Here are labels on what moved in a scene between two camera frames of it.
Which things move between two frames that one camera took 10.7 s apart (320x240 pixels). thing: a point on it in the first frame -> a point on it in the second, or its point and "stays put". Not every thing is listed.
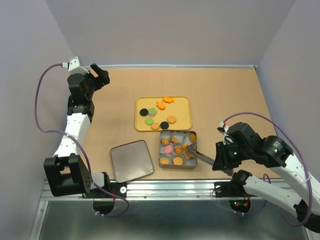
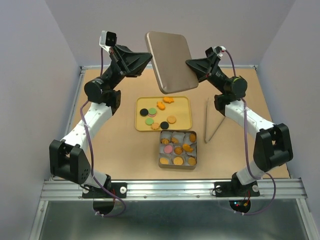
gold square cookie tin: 172,144 stays put
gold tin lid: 131,160 -> 170,53
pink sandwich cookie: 168,149 stays put
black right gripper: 221,161 -> 206,67
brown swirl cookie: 178,150 stays put
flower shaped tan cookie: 155,126 stays put
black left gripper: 102,79 -> 130,64
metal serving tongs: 192,148 -> 207,141
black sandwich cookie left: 143,112 stays put
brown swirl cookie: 174,140 stays put
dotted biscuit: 192,137 stays put
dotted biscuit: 178,160 stays put
